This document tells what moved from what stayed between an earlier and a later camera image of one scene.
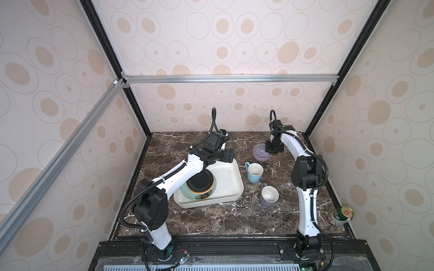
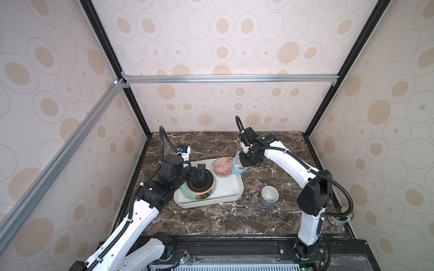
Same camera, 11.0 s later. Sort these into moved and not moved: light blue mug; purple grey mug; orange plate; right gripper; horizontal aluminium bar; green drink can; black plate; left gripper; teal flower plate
Moved: left gripper; light blue mug; right gripper
Not moved: horizontal aluminium bar; teal flower plate; black plate; purple grey mug; orange plate; green drink can
